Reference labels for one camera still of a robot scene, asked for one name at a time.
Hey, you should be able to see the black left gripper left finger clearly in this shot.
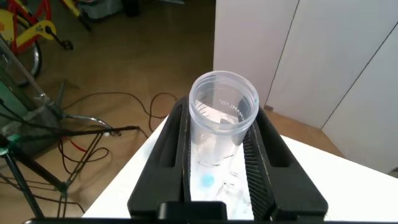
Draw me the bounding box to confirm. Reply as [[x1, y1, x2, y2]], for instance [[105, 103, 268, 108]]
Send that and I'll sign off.
[[127, 96, 228, 221]]

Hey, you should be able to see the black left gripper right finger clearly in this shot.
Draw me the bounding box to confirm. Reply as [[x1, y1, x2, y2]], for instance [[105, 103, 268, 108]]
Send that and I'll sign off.
[[242, 106, 329, 223]]

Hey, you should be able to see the blue pigment test tube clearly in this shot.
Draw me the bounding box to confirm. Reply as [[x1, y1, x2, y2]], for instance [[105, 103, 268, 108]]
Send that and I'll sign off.
[[188, 70, 260, 218]]

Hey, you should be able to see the black tripod stand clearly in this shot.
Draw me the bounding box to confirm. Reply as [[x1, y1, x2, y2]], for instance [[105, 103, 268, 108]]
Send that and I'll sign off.
[[0, 125, 141, 220]]

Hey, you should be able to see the metal chair base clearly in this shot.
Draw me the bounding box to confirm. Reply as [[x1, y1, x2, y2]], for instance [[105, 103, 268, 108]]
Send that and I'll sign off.
[[34, 79, 114, 138]]

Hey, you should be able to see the white partition panel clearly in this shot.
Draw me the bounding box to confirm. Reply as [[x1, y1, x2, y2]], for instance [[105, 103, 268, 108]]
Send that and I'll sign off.
[[264, 0, 398, 130], [213, 0, 300, 108], [321, 23, 398, 175]]

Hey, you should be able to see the green tinted panel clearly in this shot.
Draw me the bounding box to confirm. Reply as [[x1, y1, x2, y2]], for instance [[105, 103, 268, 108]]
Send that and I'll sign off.
[[0, 37, 62, 156]]

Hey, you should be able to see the grey plastic crate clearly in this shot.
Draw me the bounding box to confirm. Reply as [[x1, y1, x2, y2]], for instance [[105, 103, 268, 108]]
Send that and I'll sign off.
[[77, 0, 124, 20]]

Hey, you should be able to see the red and yellow bicycle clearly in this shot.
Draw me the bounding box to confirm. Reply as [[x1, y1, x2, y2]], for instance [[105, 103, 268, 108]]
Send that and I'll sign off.
[[0, 0, 75, 78]]

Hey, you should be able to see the red floor cable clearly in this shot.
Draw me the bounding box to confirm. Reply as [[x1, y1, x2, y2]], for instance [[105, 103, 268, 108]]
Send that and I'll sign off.
[[58, 136, 109, 164]]

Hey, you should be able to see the black floor cable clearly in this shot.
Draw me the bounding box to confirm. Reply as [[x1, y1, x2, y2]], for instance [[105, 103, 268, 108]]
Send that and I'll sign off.
[[62, 91, 180, 133]]

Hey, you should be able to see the yellow handled tool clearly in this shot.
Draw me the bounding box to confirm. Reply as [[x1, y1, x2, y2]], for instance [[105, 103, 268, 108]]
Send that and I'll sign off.
[[60, 0, 93, 32]]

